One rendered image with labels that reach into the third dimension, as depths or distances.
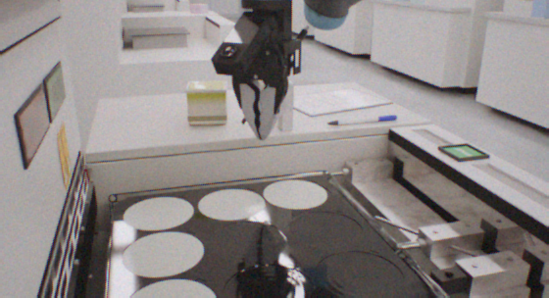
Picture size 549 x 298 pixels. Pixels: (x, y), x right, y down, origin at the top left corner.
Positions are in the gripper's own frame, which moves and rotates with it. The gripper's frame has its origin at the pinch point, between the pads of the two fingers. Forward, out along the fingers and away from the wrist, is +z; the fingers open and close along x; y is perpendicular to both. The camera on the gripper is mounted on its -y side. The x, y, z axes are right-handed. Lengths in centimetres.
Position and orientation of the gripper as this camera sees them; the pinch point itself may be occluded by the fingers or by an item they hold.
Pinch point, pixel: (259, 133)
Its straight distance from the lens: 72.9
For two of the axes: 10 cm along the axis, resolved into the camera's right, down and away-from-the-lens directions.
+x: -8.7, -1.7, 4.6
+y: 4.9, -3.0, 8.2
